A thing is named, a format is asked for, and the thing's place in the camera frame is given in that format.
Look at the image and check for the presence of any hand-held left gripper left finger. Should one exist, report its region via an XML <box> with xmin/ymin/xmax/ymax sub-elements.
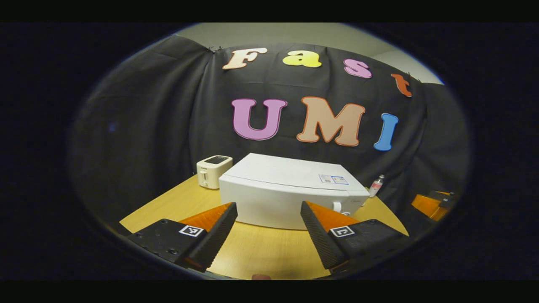
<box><xmin>126</xmin><ymin>202</ymin><xmax>238</xmax><ymax>273</ymax></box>

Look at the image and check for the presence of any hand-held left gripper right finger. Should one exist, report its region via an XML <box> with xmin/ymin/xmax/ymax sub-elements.
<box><xmin>300</xmin><ymin>200</ymin><xmax>411</xmax><ymax>270</ymax></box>

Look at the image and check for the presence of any white microwave oven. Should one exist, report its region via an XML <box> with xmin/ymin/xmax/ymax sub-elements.
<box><xmin>219</xmin><ymin>153</ymin><xmax>370</xmax><ymax>231</ymax></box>

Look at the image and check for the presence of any small clear pink-label bottle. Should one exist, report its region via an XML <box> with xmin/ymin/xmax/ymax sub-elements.
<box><xmin>369</xmin><ymin>175</ymin><xmax>385</xmax><ymax>198</ymax></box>

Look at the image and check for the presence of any white toaster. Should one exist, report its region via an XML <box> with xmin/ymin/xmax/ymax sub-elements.
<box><xmin>196</xmin><ymin>155</ymin><xmax>233</xmax><ymax>189</ymax></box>

